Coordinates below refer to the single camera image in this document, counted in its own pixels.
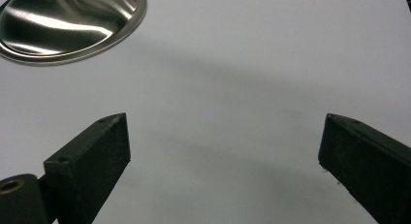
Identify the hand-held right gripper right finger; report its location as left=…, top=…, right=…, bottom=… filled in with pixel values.
left=317, top=112, right=411, bottom=224

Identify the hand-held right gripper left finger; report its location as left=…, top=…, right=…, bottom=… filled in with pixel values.
left=43, top=112, right=132, bottom=224

